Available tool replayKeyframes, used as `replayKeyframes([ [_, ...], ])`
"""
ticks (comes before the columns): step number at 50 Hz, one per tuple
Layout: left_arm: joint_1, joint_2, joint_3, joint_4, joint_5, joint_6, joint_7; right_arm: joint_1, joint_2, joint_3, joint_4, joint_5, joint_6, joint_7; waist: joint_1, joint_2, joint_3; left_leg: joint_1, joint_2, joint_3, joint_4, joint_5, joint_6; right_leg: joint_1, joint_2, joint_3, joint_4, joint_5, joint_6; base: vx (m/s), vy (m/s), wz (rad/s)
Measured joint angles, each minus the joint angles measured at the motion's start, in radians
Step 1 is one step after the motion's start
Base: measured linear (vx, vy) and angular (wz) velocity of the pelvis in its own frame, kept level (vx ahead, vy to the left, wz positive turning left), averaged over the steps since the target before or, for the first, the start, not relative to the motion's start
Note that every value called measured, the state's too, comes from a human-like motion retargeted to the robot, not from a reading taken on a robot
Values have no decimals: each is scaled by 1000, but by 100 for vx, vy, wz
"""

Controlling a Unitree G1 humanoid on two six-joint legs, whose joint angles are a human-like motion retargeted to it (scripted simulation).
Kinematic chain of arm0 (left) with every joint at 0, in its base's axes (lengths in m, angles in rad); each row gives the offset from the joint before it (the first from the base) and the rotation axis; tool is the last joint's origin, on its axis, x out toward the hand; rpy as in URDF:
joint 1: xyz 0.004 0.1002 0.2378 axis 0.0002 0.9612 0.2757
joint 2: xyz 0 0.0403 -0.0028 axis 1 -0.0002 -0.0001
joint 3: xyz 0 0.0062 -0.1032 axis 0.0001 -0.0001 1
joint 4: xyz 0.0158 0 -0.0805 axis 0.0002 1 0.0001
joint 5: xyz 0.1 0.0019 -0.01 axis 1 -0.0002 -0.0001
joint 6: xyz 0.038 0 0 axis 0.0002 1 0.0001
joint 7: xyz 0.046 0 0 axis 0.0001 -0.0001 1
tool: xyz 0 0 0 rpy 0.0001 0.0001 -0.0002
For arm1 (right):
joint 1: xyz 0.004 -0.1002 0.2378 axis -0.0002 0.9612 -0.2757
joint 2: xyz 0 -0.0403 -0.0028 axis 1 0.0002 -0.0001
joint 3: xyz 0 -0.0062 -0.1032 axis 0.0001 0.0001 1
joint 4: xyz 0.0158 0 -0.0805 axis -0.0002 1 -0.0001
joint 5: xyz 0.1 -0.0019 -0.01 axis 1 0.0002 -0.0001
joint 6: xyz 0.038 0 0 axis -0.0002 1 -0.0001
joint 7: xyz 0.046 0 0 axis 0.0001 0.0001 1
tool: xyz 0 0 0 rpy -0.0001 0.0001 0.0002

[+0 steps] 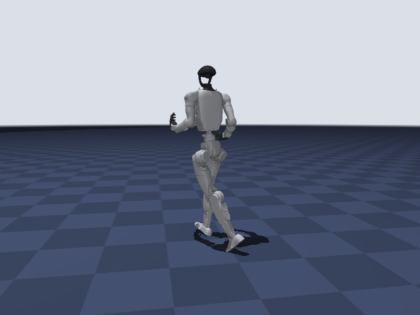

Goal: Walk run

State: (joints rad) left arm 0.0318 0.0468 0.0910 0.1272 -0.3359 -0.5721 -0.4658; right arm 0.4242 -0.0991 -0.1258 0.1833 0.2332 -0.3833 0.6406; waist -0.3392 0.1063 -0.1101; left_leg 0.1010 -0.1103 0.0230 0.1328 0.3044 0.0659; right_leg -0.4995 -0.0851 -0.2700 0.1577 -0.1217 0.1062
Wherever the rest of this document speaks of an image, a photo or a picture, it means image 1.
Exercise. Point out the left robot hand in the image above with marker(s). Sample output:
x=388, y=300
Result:
x=172, y=121

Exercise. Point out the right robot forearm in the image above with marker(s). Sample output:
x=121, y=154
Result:
x=228, y=132

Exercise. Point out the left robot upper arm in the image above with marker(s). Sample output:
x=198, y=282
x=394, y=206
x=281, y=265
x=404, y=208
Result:
x=189, y=99

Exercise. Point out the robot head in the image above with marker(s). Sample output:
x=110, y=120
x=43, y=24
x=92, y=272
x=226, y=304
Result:
x=207, y=72

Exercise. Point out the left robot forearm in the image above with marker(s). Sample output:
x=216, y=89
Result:
x=180, y=127

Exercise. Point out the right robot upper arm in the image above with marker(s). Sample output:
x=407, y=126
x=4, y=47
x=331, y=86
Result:
x=227, y=107

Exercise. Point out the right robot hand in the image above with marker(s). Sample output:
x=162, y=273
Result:
x=218, y=136

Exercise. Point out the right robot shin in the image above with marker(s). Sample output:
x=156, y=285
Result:
x=207, y=211

